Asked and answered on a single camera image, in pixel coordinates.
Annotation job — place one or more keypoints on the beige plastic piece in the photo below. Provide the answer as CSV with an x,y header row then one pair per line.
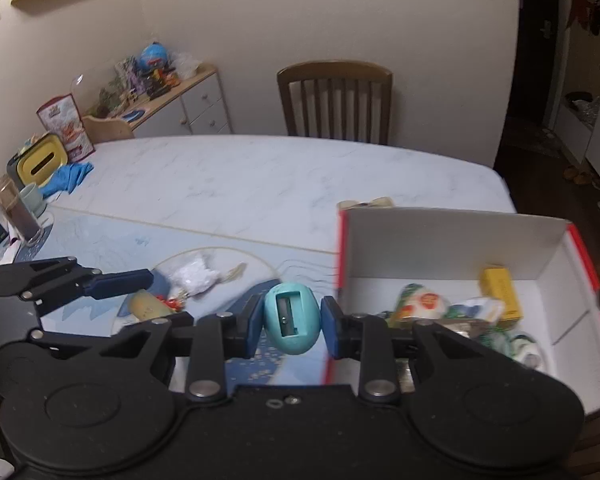
x,y
367,203

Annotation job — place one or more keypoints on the beige tassel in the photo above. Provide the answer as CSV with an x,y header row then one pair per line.
x,y
232,271

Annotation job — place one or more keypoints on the teal egg-shaped pencil sharpener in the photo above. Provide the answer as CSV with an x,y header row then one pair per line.
x,y
292,320

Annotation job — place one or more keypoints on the glass jar dark contents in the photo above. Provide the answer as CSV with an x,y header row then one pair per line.
x,y
17,215

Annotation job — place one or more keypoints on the clear plastic bag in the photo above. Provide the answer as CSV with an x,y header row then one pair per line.
x,y
186,65

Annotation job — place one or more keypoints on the yellow lidded tissue box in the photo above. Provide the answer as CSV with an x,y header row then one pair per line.
x,y
40,160

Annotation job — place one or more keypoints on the white wooden drawer cabinet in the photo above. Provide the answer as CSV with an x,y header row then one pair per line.
x,y
190,107

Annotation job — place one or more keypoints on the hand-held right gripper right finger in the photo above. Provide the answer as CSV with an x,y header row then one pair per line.
x,y
331,327

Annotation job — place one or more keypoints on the wooden slat-back chair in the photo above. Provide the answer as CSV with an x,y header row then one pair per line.
x,y
335,105

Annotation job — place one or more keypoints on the blue white cloth item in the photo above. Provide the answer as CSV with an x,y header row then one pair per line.
x,y
480,307

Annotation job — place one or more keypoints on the beige oval object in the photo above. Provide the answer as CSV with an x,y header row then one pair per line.
x,y
147,306

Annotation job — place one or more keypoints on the green white plush pouch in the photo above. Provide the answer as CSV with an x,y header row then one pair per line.
x,y
422,305

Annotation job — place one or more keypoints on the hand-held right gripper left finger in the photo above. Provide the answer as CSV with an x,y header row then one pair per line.
x,y
252,327

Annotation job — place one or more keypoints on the red white snack box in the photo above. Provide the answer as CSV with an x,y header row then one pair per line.
x,y
65,125

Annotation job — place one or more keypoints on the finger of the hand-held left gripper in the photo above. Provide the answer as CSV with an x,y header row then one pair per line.
x,y
120,282
180,320

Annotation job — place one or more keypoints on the blue cloth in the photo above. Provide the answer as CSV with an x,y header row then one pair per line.
x,y
70,177

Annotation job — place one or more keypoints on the pile of small toys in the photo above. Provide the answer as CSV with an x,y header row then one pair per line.
x,y
140,85

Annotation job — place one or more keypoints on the red white cardboard box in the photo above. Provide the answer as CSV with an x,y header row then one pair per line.
x,y
455,245

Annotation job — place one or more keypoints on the white shelf unit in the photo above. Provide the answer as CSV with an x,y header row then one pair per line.
x,y
585,125

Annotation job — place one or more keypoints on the white green small pouch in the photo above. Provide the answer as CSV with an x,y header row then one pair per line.
x,y
522,350

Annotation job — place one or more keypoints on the brown shoes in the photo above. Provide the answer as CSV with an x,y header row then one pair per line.
x,y
578,175

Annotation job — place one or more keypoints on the crumpled clear plastic wrapper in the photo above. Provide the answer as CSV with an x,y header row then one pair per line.
x,y
195,275

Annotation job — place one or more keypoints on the small yellow box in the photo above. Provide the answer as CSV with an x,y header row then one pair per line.
x,y
502,292

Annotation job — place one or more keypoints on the small red orange charm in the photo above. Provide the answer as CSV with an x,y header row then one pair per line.
x,y
171,304

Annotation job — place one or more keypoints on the blue printed place mat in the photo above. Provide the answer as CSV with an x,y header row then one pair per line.
x,y
105,245

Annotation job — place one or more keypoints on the blue globe toy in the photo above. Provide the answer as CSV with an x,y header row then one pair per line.
x,y
155,55

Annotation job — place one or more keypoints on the grey green mug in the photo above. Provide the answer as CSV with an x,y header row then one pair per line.
x,y
34,200

